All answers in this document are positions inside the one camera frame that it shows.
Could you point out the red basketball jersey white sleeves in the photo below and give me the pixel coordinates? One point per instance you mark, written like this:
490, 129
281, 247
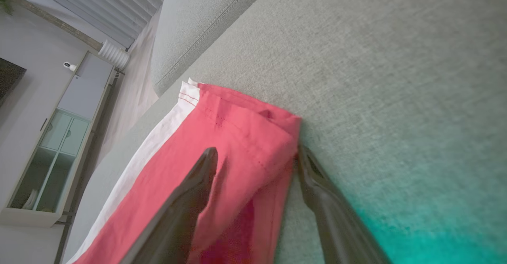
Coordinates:
245, 145

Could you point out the brown wooden wall beam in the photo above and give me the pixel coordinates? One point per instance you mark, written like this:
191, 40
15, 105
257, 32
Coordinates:
59, 24

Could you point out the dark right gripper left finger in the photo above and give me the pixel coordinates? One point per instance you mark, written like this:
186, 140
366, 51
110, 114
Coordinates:
174, 220

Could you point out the grey pleated curtain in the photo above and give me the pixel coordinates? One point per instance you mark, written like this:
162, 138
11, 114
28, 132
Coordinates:
103, 2

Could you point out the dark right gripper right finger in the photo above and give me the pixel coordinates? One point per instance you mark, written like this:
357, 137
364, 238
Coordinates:
336, 220

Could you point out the grey sofa seat cushion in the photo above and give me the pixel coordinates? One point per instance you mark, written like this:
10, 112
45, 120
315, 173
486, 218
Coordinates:
396, 78

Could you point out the white TV cabinet glass doors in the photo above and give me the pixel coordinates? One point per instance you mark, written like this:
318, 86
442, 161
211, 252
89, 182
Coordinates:
67, 137

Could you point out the black flat television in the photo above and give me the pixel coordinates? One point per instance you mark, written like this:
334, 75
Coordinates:
10, 80

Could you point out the small white security camera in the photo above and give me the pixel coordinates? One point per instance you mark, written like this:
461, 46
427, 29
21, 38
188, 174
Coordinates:
68, 65

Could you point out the grey sofa armrest cushion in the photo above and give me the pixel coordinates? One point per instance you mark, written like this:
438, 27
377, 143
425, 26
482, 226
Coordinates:
190, 22

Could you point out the white ribbed cylinder appliance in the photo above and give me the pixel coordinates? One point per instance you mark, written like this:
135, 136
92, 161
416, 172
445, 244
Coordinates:
115, 54

